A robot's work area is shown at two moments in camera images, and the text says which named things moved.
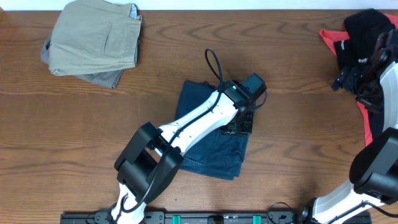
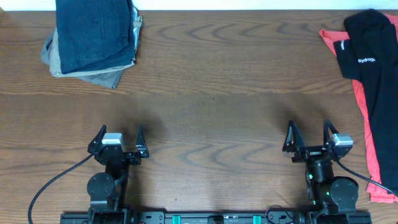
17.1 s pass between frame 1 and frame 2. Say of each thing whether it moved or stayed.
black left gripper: moved
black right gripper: moved
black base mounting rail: stayed
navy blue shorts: moved
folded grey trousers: stayed
